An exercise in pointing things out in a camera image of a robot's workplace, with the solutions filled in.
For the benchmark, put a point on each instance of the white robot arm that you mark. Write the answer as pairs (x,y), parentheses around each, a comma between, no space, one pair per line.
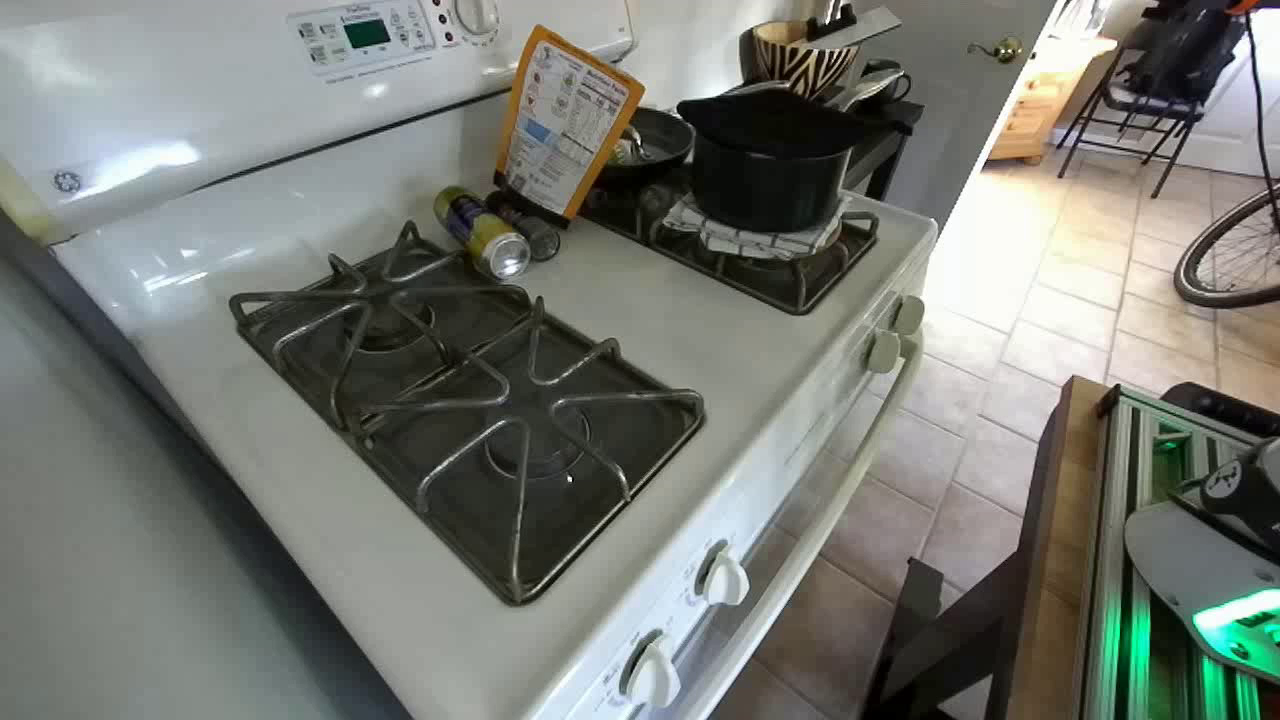
(1202,566)

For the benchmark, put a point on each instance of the black frying pan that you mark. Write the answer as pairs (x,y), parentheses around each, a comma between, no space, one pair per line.
(655,144)

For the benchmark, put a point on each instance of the white gas stove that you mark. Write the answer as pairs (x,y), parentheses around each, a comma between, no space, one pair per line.
(747,346)

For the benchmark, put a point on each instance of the white checked dish cloth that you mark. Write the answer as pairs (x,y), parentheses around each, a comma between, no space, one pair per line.
(747,240)

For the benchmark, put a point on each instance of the black burner grate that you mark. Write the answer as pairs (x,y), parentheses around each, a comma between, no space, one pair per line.
(790,285)
(461,403)

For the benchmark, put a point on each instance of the black cooking pot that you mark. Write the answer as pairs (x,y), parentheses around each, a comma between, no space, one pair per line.
(764,173)

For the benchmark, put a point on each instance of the white stove knob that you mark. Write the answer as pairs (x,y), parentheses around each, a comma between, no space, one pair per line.
(651,675)
(723,576)
(883,349)
(907,312)

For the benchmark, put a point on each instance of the orange snack pouch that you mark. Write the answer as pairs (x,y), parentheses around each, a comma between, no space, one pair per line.
(565,122)

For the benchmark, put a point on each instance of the utensil holder with utensils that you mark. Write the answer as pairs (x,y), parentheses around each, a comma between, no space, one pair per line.
(794,62)

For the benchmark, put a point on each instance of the white stove timer dial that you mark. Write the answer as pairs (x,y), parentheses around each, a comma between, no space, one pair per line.
(477,15)

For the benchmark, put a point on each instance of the grey door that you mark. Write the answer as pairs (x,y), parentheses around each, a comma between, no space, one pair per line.
(963,122)

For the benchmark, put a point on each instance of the grey utensil in bowl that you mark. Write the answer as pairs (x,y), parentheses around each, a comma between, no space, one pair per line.
(861,26)

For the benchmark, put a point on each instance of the black metal stand leg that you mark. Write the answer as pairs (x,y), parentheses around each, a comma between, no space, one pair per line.
(963,635)

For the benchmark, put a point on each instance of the wooden base board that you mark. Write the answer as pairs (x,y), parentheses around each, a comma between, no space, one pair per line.
(1061,560)

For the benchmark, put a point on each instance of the light wooden box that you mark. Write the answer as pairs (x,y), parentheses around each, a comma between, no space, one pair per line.
(1046,104)

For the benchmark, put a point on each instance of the black folding chair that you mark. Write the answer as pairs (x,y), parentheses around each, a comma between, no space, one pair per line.
(1105,112)

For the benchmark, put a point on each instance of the bicycle wheel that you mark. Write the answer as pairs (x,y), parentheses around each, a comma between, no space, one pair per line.
(1202,263)

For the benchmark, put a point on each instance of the black flat device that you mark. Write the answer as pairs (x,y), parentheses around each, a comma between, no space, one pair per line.
(1223,407)

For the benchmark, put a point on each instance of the dark bag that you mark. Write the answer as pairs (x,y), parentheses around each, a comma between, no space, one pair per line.
(1185,47)

